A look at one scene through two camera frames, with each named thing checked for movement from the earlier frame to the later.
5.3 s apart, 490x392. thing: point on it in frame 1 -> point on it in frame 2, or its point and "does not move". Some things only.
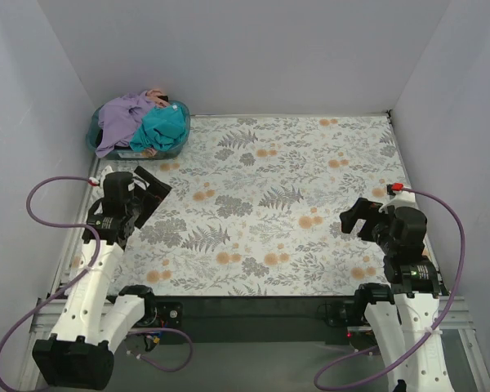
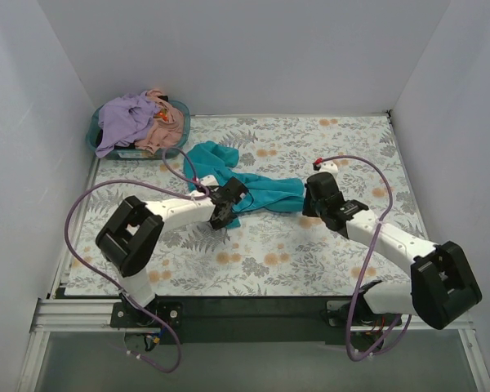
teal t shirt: (162, 129) -> (265, 193)
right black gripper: (367, 220) -> (311, 205)
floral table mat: (255, 207) does not move
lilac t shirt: (119, 118) does not move
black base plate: (265, 319) does not move
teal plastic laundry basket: (91, 134) does not move
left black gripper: (145, 202) -> (223, 209)
